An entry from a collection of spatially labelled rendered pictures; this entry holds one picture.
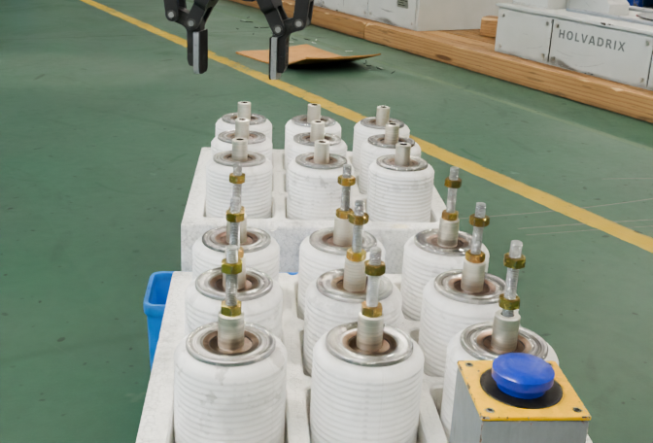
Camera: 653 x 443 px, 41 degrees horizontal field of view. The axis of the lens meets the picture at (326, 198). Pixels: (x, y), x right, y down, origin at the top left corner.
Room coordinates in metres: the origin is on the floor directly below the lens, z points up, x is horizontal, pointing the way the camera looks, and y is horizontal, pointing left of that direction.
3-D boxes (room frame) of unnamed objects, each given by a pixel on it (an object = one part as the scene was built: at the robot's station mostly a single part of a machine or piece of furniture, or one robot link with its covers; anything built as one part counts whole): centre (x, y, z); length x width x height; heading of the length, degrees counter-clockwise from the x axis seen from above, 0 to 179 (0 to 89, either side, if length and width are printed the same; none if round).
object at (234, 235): (0.77, 0.09, 0.30); 0.01 x 0.01 x 0.08
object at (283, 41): (0.77, 0.04, 0.49); 0.03 x 0.01 x 0.05; 81
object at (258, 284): (0.77, 0.09, 0.25); 0.08 x 0.08 x 0.01
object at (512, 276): (0.68, -0.16, 0.31); 0.01 x 0.01 x 0.08
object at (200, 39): (0.78, 0.12, 0.48); 0.02 x 0.01 x 0.04; 171
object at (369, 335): (0.67, -0.04, 0.26); 0.02 x 0.02 x 0.03
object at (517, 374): (0.50, -0.13, 0.32); 0.04 x 0.04 x 0.02
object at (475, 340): (0.68, -0.16, 0.25); 0.08 x 0.08 x 0.01
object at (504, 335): (0.68, -0.16, 0.26); 0.02 x 0.02 x 0.03
